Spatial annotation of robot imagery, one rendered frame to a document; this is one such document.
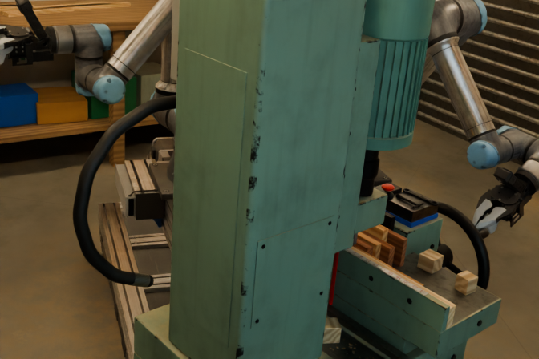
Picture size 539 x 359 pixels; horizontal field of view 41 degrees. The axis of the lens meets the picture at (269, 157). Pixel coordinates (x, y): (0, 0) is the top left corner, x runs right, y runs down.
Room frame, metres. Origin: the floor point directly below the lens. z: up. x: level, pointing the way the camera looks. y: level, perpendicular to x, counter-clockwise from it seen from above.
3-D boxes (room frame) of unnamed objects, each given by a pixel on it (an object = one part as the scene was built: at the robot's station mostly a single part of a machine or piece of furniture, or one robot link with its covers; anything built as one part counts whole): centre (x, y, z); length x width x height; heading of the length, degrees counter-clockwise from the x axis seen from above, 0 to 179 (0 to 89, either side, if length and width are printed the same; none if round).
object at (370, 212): (1.38, -0.18, 1.03); 0.14 x 0.07 x 0.09; 133
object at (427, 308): (1.38, -0.15, 0.93); 0.60 x 0.02 x 0.06; 43
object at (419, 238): (1.54, -0.32, 0.91); 0.15 x 0.14 x 0.09; 43
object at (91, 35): (1.94, 0.52, 1.21); 0.11 x 0.08 x 0.09; 124
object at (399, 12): (1.39, -0.20, 1.35); 0.18 x 0.18 x 0.31
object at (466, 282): (1.32, -0.43, 0.92); 0.03 x 0.03 x 0.04; 38
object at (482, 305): (1.48, -0.26, 0.87); 0.61 x 0.30 x 0.06; 43
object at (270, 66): (1.19, 0.02, 1.16); 0.22 x 0.22 x 0.72; 43
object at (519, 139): (1.86, -0.65, 1.04); 0.11 x 0.11 x 0.08; 42
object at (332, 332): (1.25, -0.15, 0.82); 0.04 x 0.04 x 0.04; 12
